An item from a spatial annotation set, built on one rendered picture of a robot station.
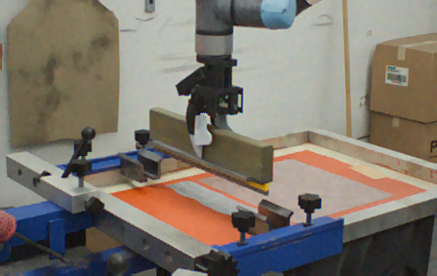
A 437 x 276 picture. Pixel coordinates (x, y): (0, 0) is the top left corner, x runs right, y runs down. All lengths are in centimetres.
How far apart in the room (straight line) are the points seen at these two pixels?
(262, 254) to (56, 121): 241
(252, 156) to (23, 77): 219
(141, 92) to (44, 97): 55
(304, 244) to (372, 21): 358
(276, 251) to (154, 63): 265
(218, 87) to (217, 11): 15
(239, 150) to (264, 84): 292
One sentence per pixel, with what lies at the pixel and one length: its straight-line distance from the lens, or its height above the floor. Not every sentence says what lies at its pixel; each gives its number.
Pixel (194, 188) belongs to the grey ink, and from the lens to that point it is 195.
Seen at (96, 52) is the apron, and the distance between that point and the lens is 390.
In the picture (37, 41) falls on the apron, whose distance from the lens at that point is 374.
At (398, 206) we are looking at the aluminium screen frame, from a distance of 182.
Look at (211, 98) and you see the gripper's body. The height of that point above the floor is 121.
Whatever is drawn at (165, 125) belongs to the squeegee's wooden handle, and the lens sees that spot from 188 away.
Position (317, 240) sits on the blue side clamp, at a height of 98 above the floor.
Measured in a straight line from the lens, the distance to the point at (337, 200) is 193.
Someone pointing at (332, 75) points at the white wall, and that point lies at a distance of 494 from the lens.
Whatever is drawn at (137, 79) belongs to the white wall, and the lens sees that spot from 410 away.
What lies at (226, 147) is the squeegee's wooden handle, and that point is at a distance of 171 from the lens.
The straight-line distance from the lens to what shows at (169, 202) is 188.
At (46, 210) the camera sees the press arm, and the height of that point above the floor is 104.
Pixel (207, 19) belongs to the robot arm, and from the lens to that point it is 169.
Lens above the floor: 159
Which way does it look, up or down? 15 degrees down
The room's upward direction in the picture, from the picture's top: 1 degrees clockwise
